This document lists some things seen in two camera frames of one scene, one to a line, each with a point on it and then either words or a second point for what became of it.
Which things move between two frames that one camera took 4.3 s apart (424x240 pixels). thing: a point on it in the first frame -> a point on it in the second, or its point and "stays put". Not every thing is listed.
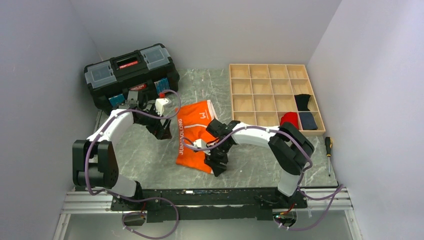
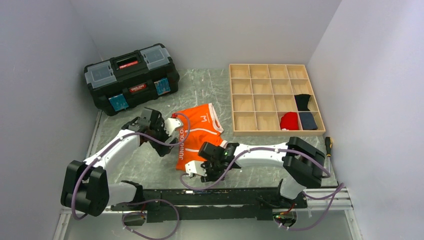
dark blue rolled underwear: (308, 121) stays put
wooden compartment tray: (261, 93) stays put
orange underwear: (193, 119) stays put
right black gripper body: (219, 154) -> (214, 171)
